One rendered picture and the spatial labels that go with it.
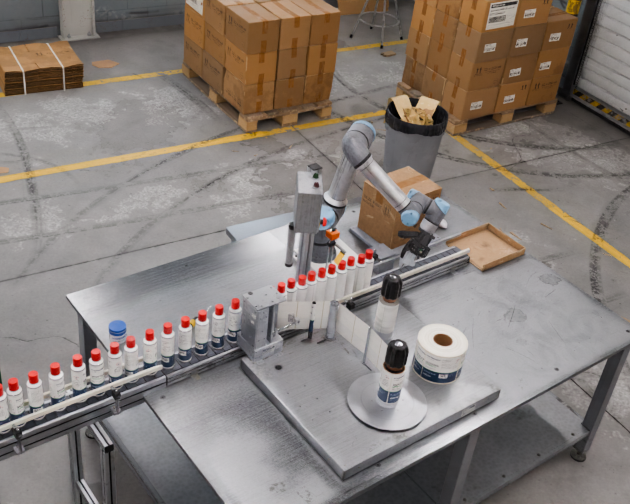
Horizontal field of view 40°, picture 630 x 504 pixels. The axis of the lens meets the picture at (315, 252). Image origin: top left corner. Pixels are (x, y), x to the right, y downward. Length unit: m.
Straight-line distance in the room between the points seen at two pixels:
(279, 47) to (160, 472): 3.85
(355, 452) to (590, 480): 1.73
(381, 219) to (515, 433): 1.21
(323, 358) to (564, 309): 1.24
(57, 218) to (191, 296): 2.20
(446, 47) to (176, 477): 4.56
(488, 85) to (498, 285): 3.38
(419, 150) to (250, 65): 1.51
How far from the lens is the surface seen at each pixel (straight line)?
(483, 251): 4.41
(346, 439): 3.22
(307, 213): 3.43
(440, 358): 3.42
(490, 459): 4.22
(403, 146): 6.13
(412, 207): 3.80
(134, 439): 4.08
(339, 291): 3.77
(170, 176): 6.33
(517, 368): 3.77
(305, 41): 6.95
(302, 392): 3.37
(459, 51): 7.22
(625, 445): 4.88
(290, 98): 7.08
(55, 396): 3.25
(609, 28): 8.15
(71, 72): 7.55
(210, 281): 3.94
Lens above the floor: 3.22
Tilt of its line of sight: 35 degrees down
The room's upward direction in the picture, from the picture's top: 7 degrees clockwise
